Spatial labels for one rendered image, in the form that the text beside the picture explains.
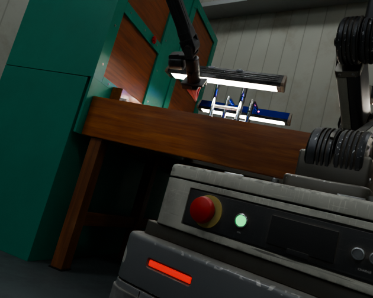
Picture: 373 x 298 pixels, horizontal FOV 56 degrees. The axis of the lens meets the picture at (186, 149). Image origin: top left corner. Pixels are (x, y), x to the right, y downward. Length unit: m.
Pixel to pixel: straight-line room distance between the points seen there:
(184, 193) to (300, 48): 3.74
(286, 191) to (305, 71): 3.61
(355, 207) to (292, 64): 3.73
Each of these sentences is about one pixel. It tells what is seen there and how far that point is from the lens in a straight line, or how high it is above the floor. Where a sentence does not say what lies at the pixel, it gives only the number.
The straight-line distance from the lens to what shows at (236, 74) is 1.77.
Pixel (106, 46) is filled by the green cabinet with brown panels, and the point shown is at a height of 1.00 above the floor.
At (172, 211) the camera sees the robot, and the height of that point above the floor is 0.39.
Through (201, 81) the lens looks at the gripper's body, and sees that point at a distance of 1.52.
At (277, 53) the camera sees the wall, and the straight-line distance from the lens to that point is 4.32.
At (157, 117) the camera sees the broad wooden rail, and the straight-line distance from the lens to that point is 1.47.
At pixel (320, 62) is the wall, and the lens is 4.09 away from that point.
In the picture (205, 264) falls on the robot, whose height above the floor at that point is 0.34.
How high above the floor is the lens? 0.41
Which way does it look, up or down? 8 degrees up
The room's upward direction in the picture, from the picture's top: 15 degrees clockwise
